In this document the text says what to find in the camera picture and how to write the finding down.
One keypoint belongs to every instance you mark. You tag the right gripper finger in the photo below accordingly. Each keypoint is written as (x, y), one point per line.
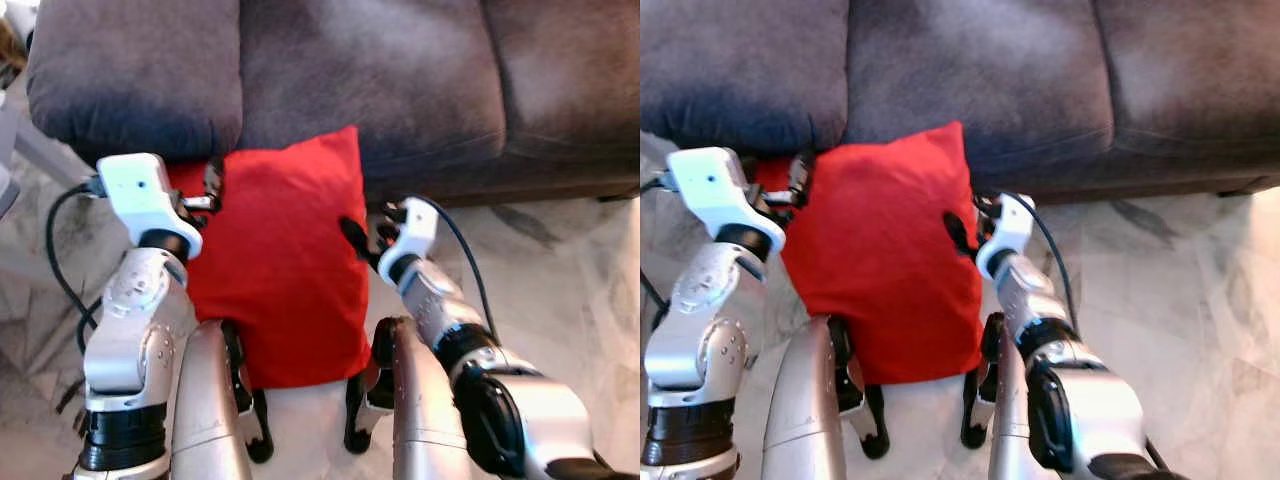
(355, 238)
(958, 233)

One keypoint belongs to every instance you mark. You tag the red fabric pillow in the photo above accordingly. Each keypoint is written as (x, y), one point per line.
(880, 250)
(280, 260)

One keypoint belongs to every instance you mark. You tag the grey brown fabric sofa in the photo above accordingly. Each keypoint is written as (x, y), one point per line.
(980, 80)
(380, 80)

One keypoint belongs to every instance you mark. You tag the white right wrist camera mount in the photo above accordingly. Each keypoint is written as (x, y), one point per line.
(1012, 225)
(418, 230)

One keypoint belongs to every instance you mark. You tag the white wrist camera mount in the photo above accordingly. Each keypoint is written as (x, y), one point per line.
(418, 230)
(140, 195)
(1012, 225)
(715, 190)

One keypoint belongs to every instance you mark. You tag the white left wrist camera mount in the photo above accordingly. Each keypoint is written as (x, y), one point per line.
(140, 195)
(715, 190)

